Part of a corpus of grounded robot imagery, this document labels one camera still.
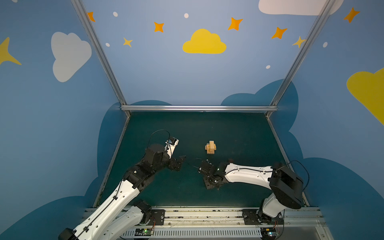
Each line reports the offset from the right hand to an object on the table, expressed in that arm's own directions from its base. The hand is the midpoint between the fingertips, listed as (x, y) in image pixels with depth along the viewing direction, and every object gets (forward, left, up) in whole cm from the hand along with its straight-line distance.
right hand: (209, 182), depth 84 cm
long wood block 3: (+20, -2, 0) cm, 21 cm away
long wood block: (+21, +1, +4) cm, 22 cm away
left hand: (+7, +17, +20) cm, 27 cm away
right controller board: (-22, -29, -3) cm, 36 cm away
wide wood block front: (+23, -1, +4) cm, 23 cm away
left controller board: (-25, +32, -1) cm, 41 cm away
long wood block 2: (+21, 0, -1) cm, 21 cm away
